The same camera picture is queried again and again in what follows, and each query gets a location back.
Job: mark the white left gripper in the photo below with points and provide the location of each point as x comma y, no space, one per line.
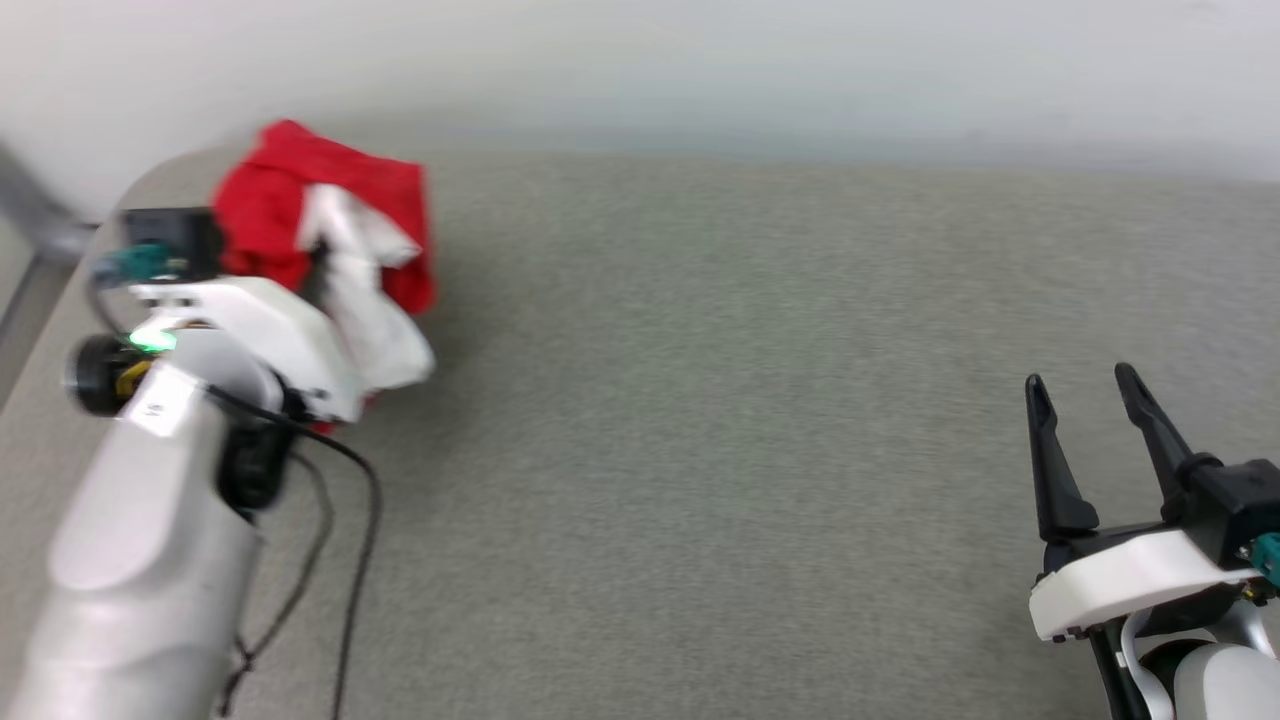
270,320

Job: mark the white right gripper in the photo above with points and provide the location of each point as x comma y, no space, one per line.
1130,580

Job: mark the red basketball jersey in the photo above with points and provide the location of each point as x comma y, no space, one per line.
270,200

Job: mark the grey metal bar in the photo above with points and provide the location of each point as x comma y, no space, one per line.
35,215

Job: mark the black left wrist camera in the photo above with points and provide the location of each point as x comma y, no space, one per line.
175,235

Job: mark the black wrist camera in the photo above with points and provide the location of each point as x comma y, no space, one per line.
1240,500
175,235

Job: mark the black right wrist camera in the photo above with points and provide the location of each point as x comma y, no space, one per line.
1240,500

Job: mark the teal left camera connector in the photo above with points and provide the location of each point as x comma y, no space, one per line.
135,264

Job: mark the teal camera connector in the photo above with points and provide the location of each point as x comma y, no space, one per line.
135,264
1270,558

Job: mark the teal right camera connector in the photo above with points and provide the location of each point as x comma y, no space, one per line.
1270,558

